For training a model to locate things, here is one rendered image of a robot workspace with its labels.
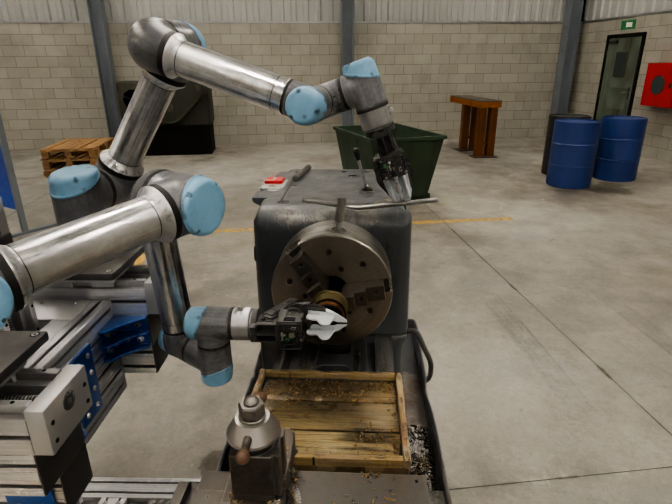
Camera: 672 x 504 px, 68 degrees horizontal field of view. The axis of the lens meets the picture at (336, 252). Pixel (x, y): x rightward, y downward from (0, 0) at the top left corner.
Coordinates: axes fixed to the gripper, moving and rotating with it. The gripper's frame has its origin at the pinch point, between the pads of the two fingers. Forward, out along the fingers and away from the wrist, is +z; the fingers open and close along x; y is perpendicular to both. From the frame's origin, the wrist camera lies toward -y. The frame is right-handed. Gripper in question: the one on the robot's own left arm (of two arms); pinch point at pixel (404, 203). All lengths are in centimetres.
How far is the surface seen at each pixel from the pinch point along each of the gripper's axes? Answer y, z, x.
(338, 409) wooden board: 26, 34, -29
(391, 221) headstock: -11.8, 7.1, -4.9
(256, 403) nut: 62, 4, -28
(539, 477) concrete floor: -45, 145, 18
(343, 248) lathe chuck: 4.5, 4.8, -17.5
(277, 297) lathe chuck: 4.5, 12.1, -38.5
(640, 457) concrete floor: -58, 161, 63
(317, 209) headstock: -14.5, -2.2, -23.6
